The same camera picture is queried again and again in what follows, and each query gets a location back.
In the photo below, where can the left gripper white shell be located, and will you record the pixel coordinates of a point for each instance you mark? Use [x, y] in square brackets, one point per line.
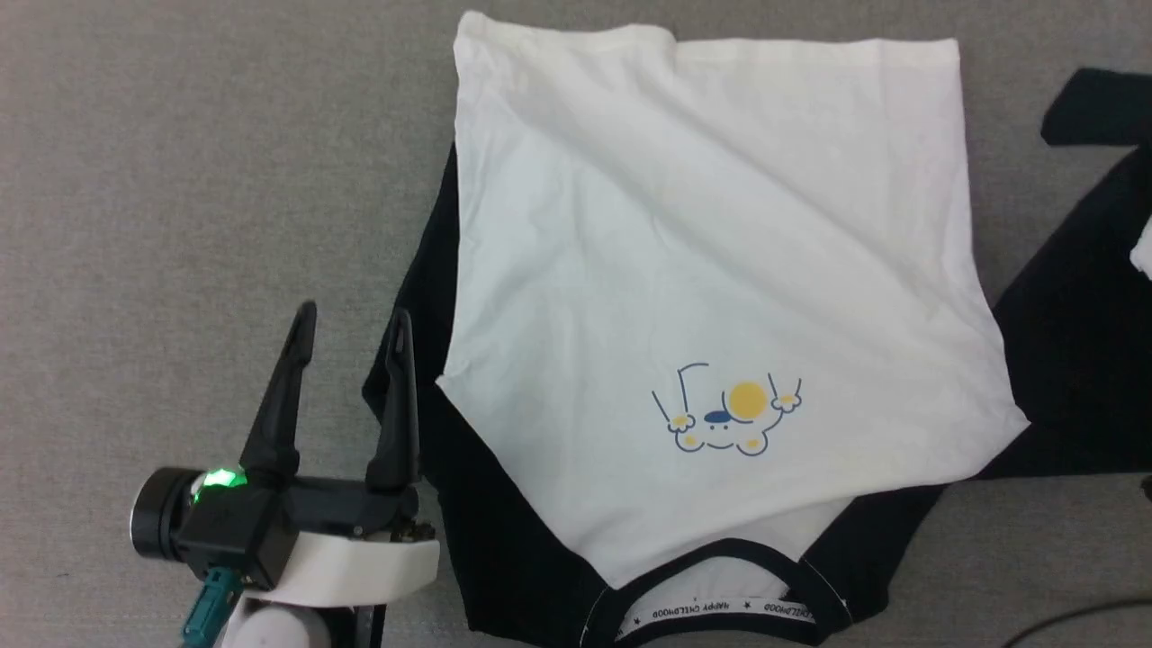
[360, 567]

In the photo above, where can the black and white raglan shirt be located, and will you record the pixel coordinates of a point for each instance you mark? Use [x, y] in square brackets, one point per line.
[675, 225]

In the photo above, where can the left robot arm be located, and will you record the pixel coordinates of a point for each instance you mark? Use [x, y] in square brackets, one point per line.
[288, 630]

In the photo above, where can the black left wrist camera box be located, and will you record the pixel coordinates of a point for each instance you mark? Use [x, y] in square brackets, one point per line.
[234, 531]

